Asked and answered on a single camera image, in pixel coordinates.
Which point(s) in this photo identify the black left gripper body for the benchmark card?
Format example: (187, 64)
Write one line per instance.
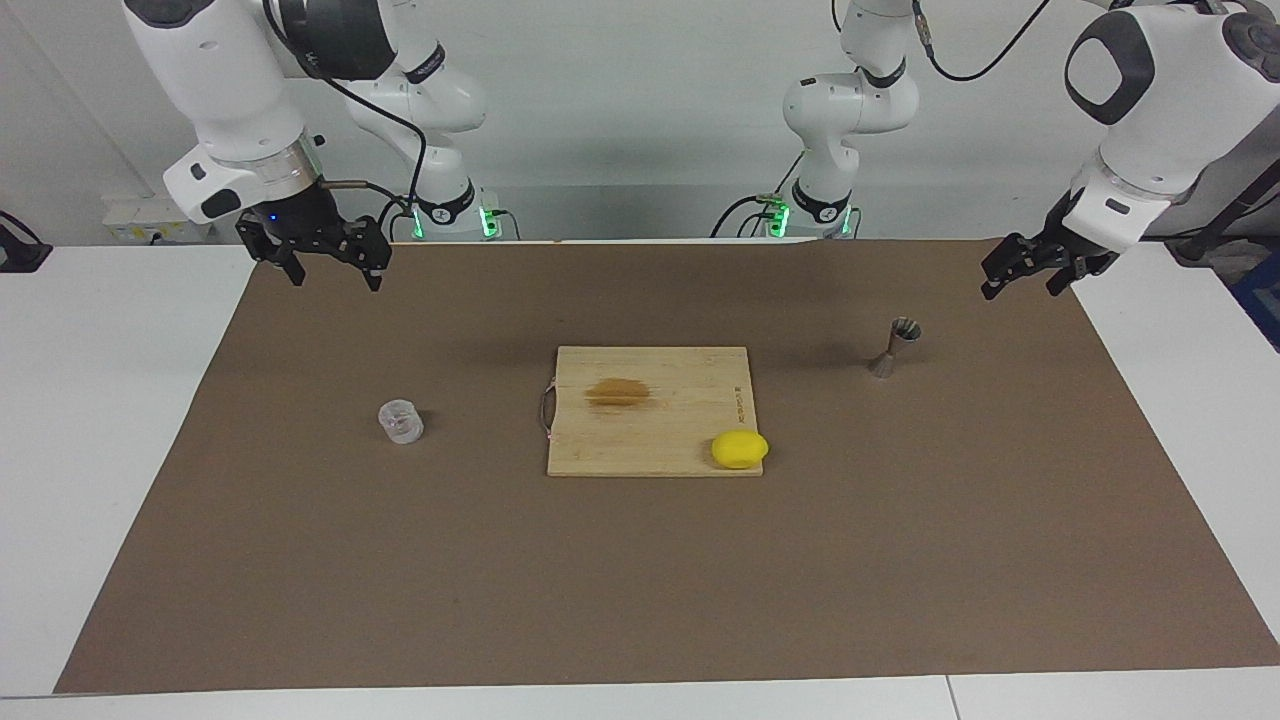
(1062, 235)

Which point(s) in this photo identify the brown table mat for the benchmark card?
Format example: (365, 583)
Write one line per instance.
(640, 580)

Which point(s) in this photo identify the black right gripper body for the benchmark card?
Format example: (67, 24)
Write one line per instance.
(295, 215)

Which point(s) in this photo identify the yellow lemon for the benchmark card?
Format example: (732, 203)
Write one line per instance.
(740, 449)

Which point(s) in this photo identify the black tripod stand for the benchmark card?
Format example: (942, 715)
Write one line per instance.
(1200, 250)

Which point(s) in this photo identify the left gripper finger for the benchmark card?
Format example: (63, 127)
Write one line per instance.
(1015, 262)
(1068, 275)

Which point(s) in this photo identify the white wall power strip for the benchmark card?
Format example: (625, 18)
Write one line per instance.
(150, 222)

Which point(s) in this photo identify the metal double jigger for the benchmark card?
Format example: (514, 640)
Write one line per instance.
(884, 366)

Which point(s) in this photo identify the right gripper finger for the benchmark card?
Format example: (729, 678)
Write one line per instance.
(270, 240)
(370, 245)

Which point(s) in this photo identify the blue box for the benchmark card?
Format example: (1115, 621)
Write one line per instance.
(1262, 300)

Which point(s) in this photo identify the black clamp mount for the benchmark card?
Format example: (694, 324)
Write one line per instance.
(20, 255)

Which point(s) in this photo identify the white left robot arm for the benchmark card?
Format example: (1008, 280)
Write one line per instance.
(1170, 90)

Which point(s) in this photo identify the clear glass cup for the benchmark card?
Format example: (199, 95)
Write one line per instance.
(400, 425)

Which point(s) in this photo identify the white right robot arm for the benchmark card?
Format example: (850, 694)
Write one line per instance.
(230, 80)

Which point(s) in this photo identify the wooden cutting board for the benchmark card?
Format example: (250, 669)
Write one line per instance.
(650, 440)

